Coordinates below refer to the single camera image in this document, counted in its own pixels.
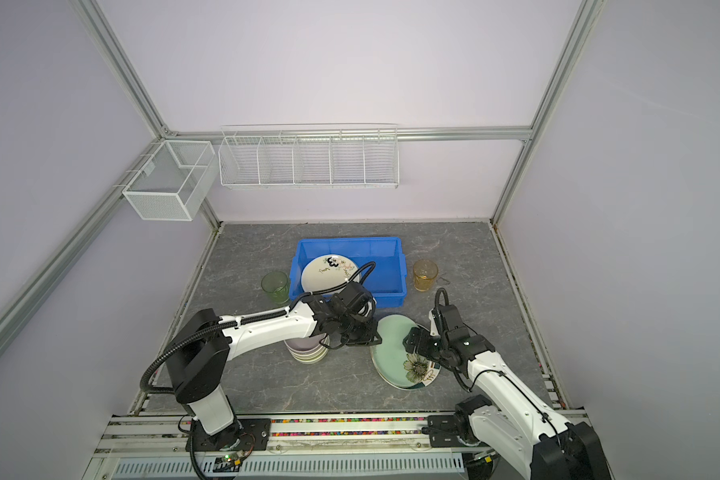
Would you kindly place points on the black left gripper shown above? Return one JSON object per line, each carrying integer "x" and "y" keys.
{"x": 372, "y": 328}

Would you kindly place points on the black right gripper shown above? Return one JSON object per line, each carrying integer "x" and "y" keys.
{"x": 421, "y": 347}

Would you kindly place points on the green flower plate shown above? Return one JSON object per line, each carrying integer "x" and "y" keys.
{"x": 397, "y": 367}

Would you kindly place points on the cream floral plate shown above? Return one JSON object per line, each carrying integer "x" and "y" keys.
{"x": 327, "y": 271}

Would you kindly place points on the purple top bowl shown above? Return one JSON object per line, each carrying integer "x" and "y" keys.
{"x": 304, "y": 345}

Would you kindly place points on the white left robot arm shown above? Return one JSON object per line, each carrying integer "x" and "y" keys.
{"x": 192, "y": 365}

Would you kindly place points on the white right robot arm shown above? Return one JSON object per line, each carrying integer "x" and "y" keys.
{"x": 537, "y": 441}

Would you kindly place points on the blue plastic bin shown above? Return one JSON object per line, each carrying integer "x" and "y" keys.
{"x": 387, "y": 282}

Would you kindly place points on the stacked lower bowls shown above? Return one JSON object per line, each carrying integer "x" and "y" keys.
{"x": 310, "y": 357}

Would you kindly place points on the amber glass cup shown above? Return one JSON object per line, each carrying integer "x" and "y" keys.
{"x": 425, "y": 273}

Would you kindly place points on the green glass cup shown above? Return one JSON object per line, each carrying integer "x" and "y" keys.
{"x": 275, "y": 285}

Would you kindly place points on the small white mesh basket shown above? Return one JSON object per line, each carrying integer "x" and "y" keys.
{"x": 174, "y": 181}

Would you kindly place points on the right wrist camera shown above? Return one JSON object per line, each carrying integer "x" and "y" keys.
{"x": 446, "y": 320}

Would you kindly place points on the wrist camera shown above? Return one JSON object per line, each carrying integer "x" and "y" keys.
{"x": 446, "y": 320}
{"x": 354, "y": 298}

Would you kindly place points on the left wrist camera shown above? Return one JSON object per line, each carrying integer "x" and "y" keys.
{"x": 354, "y": 298}

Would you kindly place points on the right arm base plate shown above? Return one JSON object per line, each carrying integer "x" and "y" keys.
{"x": 447, "y": 431}

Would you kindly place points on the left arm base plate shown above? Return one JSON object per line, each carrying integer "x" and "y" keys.
{"x": 248, "y": 434}

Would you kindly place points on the long white wire basket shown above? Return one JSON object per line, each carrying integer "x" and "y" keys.
{"x": 322, "y": 156}

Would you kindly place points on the aluminium mounting rail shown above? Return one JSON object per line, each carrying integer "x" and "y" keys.
{"x": 304, "y": 446}

